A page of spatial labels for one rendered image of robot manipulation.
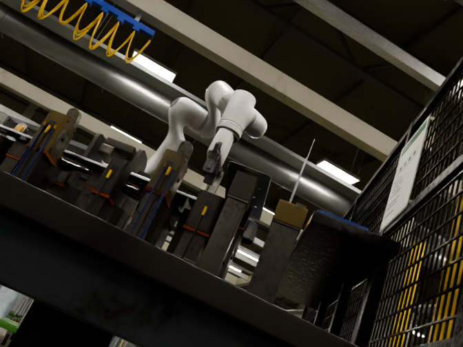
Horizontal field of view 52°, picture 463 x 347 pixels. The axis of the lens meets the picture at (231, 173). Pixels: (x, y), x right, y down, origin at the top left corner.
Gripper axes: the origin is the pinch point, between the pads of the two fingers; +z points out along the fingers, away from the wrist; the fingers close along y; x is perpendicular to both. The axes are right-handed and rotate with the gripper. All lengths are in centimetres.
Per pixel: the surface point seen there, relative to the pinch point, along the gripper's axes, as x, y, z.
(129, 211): -22.7, -18.4, 14.9
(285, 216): 26.4, 17.1, 10.3
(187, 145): -5.5, 18.4, 1.7
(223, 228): 15, 40, 27
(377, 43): 49, -152, -218
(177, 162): -4.0, 25.0, 10.1
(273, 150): -33, -722, -404
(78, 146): -55, -27, -3
